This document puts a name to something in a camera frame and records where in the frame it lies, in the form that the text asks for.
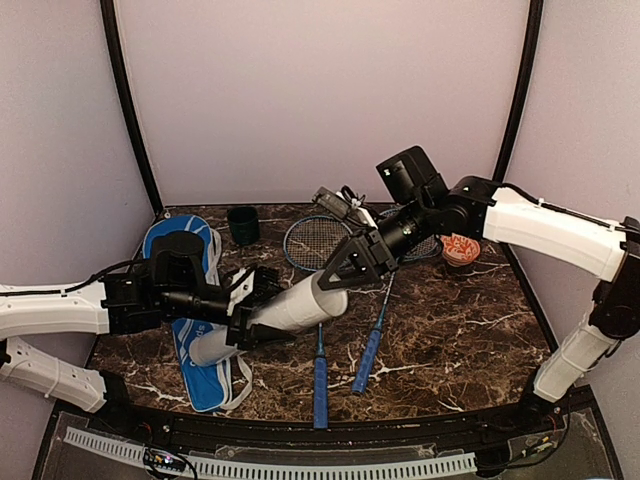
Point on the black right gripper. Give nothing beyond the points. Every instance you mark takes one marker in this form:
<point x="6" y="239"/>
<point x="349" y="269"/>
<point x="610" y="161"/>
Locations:
<point x="378" y="251"/>

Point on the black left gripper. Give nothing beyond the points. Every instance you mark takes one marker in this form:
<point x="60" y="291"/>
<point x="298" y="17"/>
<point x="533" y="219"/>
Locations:
<point x="257" y="333"/>

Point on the white shuttlecock tube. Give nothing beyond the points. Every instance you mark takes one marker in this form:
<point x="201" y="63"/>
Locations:
<point x="296" y="309"/>

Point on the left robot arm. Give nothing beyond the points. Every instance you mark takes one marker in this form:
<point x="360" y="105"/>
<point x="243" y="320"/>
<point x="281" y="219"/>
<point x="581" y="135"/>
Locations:
<point x="127" y="298"/>

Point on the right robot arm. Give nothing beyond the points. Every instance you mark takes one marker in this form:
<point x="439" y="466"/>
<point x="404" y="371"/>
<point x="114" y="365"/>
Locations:
<point x="483" y="209"/>

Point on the blue badminton racket left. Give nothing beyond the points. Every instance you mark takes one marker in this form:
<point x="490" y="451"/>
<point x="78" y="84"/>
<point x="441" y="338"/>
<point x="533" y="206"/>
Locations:
<point x="307" y="245"/>

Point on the blue badminton racket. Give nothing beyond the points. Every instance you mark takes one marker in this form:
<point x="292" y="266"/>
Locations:
<point x="425" y="249"/>
<point x="307" y="245"/>

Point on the blue badminton racket right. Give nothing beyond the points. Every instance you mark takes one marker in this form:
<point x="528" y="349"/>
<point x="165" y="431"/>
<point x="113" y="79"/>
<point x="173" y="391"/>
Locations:
<point x="425" y="249"/>

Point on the dark green cup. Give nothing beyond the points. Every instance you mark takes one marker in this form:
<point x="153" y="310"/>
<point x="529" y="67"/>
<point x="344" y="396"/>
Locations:
<point x="244" y="226"/>

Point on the blue racket bag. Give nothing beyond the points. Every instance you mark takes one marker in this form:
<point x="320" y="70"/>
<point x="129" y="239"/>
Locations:
<point x="216" y="377"/>

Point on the orange patterned bowl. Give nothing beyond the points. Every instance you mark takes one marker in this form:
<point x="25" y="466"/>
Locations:
<point x="459" y="251"/>

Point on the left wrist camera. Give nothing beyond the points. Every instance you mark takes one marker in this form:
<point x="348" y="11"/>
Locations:
<point x="241" y="286"/>

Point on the white slotted cable duct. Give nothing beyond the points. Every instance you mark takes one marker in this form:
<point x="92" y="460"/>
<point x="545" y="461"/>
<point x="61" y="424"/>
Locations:
<point x="164" y="464"/>

